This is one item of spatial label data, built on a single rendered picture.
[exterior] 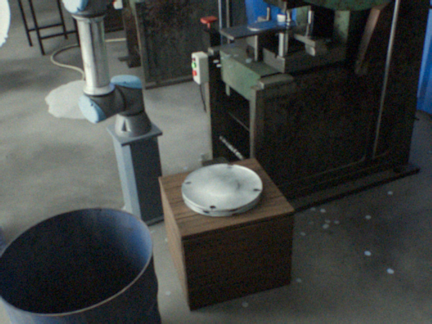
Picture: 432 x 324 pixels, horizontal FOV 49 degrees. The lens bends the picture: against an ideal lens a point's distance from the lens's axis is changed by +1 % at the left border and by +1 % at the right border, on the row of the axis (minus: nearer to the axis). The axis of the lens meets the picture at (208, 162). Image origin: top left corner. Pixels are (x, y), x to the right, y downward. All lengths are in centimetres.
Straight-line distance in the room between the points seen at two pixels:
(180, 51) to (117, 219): 234
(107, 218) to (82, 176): 112
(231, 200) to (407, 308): 73
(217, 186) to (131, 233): 38
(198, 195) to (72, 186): 103
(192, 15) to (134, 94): 182
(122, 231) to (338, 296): 83
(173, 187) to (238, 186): 25
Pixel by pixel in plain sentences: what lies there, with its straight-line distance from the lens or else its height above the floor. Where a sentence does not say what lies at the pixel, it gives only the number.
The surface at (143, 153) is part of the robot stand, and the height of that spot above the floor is 37.
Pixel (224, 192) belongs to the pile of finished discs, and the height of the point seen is 38.
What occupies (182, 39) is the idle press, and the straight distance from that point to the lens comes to 364.
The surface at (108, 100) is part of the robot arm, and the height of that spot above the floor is 65.
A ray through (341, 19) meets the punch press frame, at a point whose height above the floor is 79.
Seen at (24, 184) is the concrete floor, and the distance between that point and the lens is 267.
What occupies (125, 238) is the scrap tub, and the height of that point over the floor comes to 37.
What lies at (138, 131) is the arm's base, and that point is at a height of 47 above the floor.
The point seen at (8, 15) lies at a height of 97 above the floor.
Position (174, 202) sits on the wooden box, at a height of 35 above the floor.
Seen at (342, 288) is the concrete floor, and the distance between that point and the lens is 188.
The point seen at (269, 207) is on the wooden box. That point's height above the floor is 35.
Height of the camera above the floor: 133
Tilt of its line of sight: 31 degrees down
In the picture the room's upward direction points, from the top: 4 degrees counter-clockwise
